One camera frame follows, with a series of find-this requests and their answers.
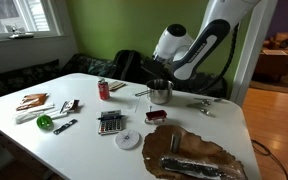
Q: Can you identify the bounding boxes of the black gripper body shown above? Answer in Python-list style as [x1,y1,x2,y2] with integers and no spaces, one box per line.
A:
[141,58,169,82]

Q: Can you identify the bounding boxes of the big silver pot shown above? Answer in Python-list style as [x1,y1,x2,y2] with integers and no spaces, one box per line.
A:
[134,78,175,105]

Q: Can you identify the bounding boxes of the black backpack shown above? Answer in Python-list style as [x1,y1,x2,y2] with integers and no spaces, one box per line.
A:
[112,49,145,84]

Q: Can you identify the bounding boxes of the tan card stack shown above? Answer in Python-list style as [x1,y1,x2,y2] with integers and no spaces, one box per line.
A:
[108,80,127,92]

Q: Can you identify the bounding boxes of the red soda can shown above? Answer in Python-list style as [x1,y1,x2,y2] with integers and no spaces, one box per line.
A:
[97,78,111,101]

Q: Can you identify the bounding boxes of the long silver measuring spoon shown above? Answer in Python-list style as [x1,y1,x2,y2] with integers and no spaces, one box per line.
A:
[193,97,224,103]

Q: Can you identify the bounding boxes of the dark green patterned cushion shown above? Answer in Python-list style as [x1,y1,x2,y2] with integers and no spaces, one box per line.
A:
[61,53,117,79]

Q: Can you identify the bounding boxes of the grey desk calculator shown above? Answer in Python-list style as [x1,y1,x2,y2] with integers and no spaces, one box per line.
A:
[97,109,124,136]

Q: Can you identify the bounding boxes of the white round disc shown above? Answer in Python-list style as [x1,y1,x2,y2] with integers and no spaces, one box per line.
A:
[114,129,141,151]

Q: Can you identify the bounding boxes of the small metal cylinder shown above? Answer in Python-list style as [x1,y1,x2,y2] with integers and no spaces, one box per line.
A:
[169,132,182,154]

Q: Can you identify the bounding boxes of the silver foil packet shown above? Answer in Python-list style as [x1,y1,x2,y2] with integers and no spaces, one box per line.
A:
[159,155,224,180]

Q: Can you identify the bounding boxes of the black flat strip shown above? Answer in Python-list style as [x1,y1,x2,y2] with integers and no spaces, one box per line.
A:
[52,118,79,136]

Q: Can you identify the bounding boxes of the small white packet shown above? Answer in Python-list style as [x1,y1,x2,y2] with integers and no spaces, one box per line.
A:
[45,109,70,120]

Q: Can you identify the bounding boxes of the brown wooden furniture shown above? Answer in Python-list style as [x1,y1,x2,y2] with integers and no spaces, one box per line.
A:
[253,31,288,83]

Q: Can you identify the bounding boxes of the green round plastic toy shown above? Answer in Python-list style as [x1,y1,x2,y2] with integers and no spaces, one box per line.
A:
[36,114,54,131]

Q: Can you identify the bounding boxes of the large white packet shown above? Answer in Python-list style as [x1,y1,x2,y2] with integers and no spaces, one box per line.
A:
[15,103,56,125]

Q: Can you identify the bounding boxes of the small object on windowsill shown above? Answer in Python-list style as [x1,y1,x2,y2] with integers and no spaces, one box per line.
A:
[7,25,35,40]

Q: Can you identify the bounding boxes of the white framed window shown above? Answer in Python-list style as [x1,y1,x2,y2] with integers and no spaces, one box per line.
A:
[0,0,64,41]

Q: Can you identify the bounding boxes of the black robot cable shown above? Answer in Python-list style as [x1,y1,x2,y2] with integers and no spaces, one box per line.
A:
[197,22,241,95]

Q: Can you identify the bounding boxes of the white door frame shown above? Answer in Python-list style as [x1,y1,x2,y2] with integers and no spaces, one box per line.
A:
[229,0,279,107]

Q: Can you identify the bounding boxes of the black floor cable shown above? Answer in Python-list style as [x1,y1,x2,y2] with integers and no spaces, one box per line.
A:
[250,139,288,180]

